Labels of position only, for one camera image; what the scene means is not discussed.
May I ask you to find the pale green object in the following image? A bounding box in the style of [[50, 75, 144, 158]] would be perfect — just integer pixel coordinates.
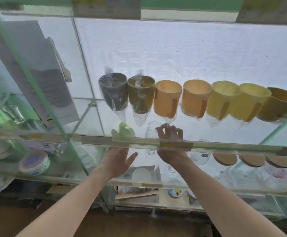
[[111, 122, 136, 138]]

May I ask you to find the clear glass tumbler with label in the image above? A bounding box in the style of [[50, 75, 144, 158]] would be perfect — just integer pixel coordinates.
[[190, 140, 211, 166]]

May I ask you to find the person's right hand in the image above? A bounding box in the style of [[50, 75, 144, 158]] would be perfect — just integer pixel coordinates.
[[155, 123, 190, 167]]

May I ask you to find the person's left hand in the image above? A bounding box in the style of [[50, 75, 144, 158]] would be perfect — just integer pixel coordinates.
[[94, 147, 138, 181]]

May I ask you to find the lower glass shelf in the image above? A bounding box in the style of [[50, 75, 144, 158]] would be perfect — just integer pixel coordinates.
[[0, 173, 287, 197]]

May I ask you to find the person's right forearm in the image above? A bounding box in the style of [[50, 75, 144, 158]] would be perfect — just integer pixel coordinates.
[[174, 157, 287, 237]]

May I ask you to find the blue and yellow patterned cup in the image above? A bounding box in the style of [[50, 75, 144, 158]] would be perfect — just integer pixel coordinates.
[[167, 189, 185, 199]]

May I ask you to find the white cup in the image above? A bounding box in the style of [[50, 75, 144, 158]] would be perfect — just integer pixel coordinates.
[[131, 168, 152, 183]]

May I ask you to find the person's left forearm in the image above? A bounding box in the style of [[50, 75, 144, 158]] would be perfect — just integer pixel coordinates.
[[15, 168, 112, 237]]

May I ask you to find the open cardboard box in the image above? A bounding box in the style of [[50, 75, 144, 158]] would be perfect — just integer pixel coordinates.
[[113, 165, 162, 201]]

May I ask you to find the glass shelf with front rail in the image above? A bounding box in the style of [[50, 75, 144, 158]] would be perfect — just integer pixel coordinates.
[[0, 131, 287, 159]]

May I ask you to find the clear wine glass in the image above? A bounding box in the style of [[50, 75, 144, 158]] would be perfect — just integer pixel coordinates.
[[145, 121, 163, 156]]

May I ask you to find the grey cardboard sheet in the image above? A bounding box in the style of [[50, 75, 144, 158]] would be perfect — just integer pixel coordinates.
[[0, 20, 80, 128]]

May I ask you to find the clear glass jar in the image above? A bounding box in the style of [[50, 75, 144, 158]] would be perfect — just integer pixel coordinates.
[[2, 104, 26, 124]]

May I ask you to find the white bowl with blue pattern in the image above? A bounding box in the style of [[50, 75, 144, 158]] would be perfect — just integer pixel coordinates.
[[18, 150, 51, 176]]

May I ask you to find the row of wrapped coloured mugs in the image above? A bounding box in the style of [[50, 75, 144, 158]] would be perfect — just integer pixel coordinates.
[[98, 68, 287, 128]]

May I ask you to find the upper shelf with labels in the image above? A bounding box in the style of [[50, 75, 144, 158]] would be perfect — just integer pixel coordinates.
[[0, 0, 287, 25]]

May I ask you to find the round wooden lid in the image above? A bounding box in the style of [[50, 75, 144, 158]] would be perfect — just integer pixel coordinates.
[[239, 155, 266, 168], [212, 153, 238, 167], [265, 156, 287, 169]]

